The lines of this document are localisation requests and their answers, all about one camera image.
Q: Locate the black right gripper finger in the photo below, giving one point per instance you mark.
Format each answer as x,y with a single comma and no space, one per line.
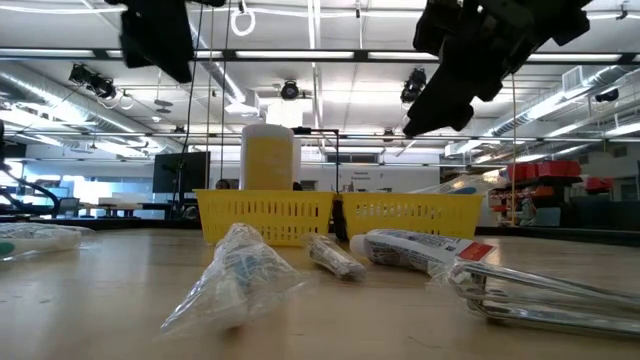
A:
457,110
432,100

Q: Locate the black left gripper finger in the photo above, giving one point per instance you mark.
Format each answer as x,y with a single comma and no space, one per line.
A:
141,45
176,50

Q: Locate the toothpaste tube with red end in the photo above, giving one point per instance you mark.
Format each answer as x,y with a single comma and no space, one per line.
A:
415,250

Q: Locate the small nail clipper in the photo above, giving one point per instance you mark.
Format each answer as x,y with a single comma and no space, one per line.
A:
335,259

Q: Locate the teal white toothbrush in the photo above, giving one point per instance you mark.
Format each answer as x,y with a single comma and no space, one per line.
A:
35,242

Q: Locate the yellow slotted plastic basket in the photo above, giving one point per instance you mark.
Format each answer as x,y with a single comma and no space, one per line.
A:
410,198
265,196

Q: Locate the shelf with red bins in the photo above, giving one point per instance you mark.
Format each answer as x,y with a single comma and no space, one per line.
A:
545,170

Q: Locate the thin black metal stand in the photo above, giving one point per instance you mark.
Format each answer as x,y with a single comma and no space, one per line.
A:
337,160

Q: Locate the black monitor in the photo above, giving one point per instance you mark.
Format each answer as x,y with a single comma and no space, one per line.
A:
182,172

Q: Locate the person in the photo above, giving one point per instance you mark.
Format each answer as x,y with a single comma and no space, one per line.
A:
223,184
297,186

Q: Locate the yellow white wipes canister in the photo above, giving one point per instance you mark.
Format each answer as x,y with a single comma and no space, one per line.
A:
267,160

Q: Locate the red storage bin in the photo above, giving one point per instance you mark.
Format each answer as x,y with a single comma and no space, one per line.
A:
598,184

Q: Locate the silver ventilation duct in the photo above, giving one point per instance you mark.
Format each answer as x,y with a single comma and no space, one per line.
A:
575,92
60,100

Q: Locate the black overhead frame bar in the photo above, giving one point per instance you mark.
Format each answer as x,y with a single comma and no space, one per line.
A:
300,55

